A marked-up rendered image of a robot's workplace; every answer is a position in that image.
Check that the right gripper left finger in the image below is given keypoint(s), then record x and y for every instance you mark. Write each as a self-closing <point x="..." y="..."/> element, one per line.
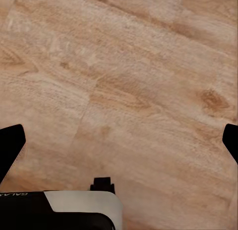
<point x="12" y="139"/>

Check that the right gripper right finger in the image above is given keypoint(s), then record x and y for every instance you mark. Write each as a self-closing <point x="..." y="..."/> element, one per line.
<point x="230" y="140"/>

